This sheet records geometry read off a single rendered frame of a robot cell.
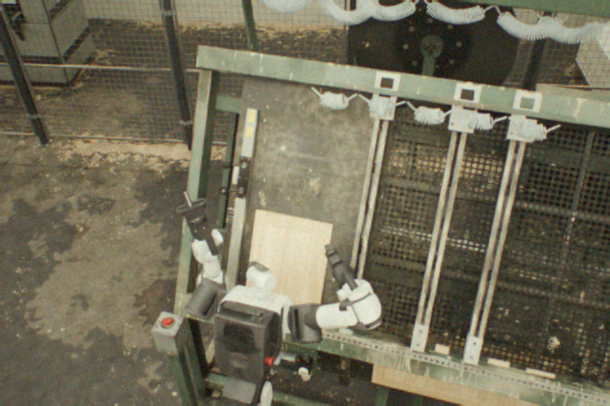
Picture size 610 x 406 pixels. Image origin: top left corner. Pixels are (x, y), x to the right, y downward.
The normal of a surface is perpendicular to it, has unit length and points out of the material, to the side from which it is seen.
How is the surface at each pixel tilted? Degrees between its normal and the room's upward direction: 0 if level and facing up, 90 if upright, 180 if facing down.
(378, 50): 90
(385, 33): 90
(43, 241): 0
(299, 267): 58
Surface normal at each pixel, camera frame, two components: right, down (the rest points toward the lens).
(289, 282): -0.25, 0.14
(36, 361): 0.00, -0.75
